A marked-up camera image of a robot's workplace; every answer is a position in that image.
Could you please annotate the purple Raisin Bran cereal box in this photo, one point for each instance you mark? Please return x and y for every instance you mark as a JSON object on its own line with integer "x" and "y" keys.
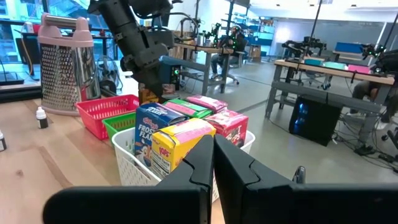
{"x": 206, "y": 102}

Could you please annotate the person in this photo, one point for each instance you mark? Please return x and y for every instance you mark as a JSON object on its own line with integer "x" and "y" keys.
{"x": 367, "y": 90}
{"x": 230, "y": 43}

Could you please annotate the teal plastic basket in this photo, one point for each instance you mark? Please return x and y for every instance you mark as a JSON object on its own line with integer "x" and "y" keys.
{"x": 314, "y": 62}
{"x": 335, "y": 65}

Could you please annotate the wooden workbench grey legs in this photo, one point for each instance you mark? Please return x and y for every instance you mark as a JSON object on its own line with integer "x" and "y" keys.
{"x": 199, "y": 48}

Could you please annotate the taco seasoning mix packet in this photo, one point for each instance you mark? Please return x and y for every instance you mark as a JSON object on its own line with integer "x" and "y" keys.
{"x": 147, "y": 97}

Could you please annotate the small dark dropper bottle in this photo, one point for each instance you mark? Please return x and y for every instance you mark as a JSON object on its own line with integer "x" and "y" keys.
{"x": 42, "y": 121}
{"x": 2, "y": 143}

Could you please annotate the long wooden workbench grey frame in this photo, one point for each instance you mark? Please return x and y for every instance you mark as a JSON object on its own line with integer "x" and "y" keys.
{"x": 326, "y": 72}

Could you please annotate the black table clamp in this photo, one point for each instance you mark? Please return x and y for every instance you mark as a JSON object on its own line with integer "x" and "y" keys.
{"x": 299, "y": 175}

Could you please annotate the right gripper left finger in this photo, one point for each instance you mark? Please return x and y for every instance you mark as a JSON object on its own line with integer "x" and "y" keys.
{"x": 140, "y": 205}

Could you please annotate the red Froot Loops cereal box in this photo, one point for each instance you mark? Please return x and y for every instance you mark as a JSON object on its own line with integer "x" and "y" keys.
{"x": 227, "y": 124}

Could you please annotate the green Apple Jacks cereal box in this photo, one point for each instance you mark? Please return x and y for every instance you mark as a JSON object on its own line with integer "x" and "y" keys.
{"x": 189, "y": 109}

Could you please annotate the green plastic basket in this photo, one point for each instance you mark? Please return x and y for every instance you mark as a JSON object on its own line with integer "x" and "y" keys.
{"x": 119, "y": 123}

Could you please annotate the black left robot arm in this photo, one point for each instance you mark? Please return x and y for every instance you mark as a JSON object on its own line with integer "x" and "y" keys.
{"x": 124, "y": 31}

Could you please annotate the white plastic basket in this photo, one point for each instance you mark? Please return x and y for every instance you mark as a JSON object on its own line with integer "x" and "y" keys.
{"x": 130, "y": 165}

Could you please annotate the blue computer tower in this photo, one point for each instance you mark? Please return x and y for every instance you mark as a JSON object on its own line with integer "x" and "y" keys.
{"x": 169, "y": 71}

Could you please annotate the black background robot arm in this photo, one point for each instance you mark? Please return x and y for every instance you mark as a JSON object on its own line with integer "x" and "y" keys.
{"x": 303, "y": 45}
{"x": 214, "y": 34}
{"x": 371, "y": 49}

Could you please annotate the black monitor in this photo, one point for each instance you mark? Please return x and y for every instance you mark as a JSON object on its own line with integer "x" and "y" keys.
{"x": 29, "y": 53}

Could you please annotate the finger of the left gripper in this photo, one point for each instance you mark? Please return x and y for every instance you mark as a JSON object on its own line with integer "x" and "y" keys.
{"x": 158, "y": 86}
{"x": 148, "y": 85}

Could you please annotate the yellow Corn Pops cereal box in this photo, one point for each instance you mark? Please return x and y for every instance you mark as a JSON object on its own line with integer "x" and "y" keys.
{"x": 177, "y": 140}

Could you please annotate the blue Frosted Flakes cereal box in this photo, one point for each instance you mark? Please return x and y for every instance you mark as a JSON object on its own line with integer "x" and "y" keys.
{"x": 149, "y": 124}

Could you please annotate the red plastic basket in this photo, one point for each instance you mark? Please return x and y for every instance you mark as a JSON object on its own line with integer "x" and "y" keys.
{"x": 99, "y": 115}

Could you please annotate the blue storage shelf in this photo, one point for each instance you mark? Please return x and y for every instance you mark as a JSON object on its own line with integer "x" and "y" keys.
{"x": 258, "y": 31}

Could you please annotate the black computer tower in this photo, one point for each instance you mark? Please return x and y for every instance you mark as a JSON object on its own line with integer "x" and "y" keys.
{"x": 317, "y": 121}

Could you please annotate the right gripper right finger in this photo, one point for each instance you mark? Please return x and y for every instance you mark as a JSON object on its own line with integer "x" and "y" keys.
{"x": 280, "y": 205}

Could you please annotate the pink plastic basket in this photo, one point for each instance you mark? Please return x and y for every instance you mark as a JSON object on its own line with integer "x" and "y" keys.
{"x": 359, "y": 69}

